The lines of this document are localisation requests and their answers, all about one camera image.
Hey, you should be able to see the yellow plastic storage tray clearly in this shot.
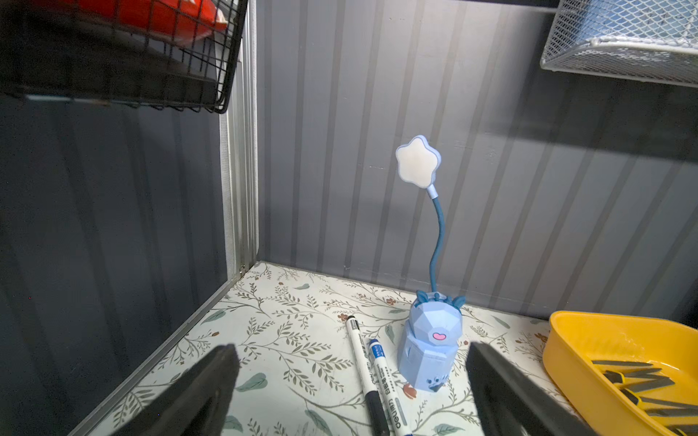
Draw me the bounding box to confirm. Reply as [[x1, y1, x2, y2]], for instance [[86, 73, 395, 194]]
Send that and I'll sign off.
[[543, 311, 697, 435]]

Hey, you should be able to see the black wire wall basket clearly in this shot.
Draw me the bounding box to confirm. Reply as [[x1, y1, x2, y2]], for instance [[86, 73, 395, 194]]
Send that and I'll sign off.
[[1, 1, 248, 114]]

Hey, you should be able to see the black marker pen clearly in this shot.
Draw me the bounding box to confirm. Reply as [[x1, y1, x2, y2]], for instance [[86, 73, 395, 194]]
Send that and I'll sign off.
[[345, 315, 390, 436]]

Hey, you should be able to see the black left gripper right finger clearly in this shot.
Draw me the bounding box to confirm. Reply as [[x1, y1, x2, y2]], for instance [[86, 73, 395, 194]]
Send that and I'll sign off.
[[465, 343, 595, 435]]

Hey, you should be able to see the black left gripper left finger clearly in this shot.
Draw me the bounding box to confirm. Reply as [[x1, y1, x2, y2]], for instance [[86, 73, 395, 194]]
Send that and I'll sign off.
[[115, 344, 240, 435]]

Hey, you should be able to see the red folder in basket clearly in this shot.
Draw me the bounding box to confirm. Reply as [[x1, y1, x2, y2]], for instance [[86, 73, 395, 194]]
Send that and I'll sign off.
[[30, 0, 228, 47]]

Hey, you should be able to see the white mesh wall basket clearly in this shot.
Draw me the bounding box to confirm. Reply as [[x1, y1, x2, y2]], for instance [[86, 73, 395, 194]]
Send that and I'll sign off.
[[540, 0, 697, 88]]

